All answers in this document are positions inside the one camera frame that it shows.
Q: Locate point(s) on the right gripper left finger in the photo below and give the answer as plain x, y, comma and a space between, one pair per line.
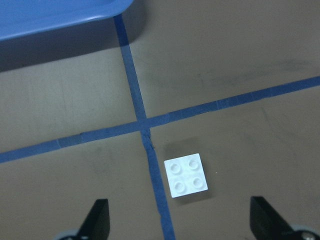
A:
96, 225

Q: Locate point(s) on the blue plastic tray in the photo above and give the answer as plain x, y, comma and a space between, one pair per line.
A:
19, 18

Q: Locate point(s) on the white block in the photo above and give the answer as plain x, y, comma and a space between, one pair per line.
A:
185, 175

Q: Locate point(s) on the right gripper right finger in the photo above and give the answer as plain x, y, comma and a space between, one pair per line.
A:
266, 223

